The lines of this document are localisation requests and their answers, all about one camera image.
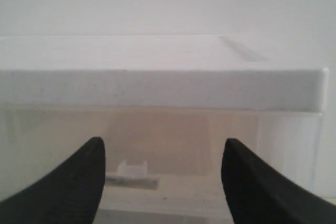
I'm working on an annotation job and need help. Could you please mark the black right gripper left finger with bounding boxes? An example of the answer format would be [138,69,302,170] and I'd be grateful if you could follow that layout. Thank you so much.
[1,137,106,223]

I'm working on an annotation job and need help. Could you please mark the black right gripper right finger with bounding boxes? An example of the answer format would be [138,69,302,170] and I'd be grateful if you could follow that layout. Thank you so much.
[221,138,335,223]

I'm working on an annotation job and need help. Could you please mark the clear drawer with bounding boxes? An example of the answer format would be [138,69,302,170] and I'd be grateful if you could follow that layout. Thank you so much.
[1,106,322,215]

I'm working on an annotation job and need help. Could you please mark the white plastic drawer cabinet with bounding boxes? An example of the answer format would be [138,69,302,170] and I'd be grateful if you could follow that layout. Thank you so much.
[1,35,328,223]

